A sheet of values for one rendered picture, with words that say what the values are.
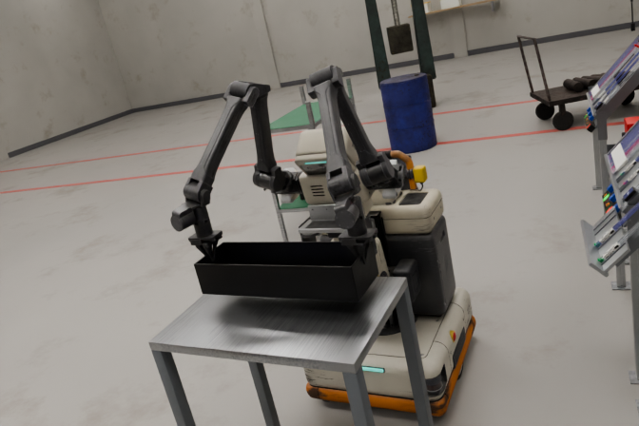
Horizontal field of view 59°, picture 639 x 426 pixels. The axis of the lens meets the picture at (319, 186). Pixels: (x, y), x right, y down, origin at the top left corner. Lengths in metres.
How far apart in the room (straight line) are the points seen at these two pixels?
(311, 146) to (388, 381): 1.00
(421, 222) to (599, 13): 11.57
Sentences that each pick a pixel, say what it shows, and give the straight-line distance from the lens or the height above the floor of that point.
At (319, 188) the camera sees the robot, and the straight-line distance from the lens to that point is 2.16.
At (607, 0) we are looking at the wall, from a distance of 13.66.
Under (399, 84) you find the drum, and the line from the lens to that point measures 6.06.
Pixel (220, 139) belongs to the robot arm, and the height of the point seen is 1.32.
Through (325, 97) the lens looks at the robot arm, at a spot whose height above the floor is 1.40.
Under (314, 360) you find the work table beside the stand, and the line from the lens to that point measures 1.53.
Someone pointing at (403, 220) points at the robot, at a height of 0.76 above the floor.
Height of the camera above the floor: 1.64
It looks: 17 degrees down
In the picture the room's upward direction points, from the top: 13 degrees counter-clockwise
